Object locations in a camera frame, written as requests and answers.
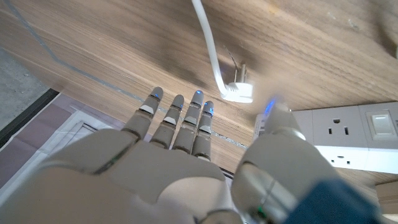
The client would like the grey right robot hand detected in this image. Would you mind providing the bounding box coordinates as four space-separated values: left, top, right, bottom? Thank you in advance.
0 86 385 224

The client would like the white power plug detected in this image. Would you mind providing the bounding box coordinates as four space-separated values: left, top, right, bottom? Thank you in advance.
221 63 254 104

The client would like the white power cord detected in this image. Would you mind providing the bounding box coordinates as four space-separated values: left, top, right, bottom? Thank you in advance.
191 0 231 98

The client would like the white power strip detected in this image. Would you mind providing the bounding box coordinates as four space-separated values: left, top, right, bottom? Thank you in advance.
253 101 398 175

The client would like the beige box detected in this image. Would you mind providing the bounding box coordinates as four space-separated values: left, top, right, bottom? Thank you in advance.
374 181 398 216

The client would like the black backdrop bottom bar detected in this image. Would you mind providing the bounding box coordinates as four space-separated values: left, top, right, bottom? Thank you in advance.
0 88 60 147

